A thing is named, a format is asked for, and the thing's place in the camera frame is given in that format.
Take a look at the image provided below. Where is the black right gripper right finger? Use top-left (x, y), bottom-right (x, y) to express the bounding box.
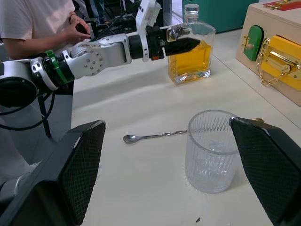
top-left (229, 116), bottom-right (301, 226)

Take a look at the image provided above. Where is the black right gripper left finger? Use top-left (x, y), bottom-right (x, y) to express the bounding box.
top-left (0, 119), bottom-right (106, 226)

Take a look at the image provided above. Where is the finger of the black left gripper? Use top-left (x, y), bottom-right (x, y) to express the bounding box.
top-left (163, 37), bottom-right (201, 57)
top-left (159, 23), bottom-right (190, 40)

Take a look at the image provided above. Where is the square glass bottle amber liquid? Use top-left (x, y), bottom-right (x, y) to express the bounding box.
top-left (166, 3), bottom-right (217, 86)

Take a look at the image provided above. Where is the ribbed clear drinking glass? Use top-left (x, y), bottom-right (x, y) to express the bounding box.
top-left (185, 110), bottom-right (243, 194)

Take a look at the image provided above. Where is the long twisted metal spoon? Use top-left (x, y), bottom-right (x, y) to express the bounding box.
top-left (123, 129), bottom-right (189, 145)

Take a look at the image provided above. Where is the person's bare hand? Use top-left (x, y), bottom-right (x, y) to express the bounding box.
top-left (63, 14), bottom-right (92, 45)

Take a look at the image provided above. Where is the teal cabinet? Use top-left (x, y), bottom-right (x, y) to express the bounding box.
top-left (171, 0), bottom-right (257, 34)

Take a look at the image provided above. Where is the black metal leg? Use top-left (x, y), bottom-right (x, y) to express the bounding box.
top-left (38, 95), bottom-right (52, 138)

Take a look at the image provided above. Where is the green arched wooden door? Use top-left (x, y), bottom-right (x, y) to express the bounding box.
top-left (244, 24), bottom-right (264, 61)

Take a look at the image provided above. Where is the wooden lock box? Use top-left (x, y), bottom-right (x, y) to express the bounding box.
top-left (236, 0), bottom-right (301, 107)

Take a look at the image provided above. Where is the yellow panel with brass latch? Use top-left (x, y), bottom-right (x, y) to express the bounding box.
top-left (257, 34), bottom-right (301, 91)

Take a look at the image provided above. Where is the person in white shirt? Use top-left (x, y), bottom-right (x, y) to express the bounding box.
top-left (0, 0), bottom-right (91, 61)

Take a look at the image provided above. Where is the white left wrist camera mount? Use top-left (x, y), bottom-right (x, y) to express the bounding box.
top-left (135, 0), bottom-right (163, 63)

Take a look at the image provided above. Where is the black equipment with cables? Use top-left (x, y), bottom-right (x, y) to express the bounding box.
top-left (77, 0), bottom-right (138, 42)

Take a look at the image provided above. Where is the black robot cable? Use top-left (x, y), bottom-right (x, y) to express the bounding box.
top-left (0, 90), bottom-right (57, 132)

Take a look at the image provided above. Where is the brass door chain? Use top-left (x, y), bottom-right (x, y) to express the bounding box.
top-left (255, 61), bottom-right (290, 88)

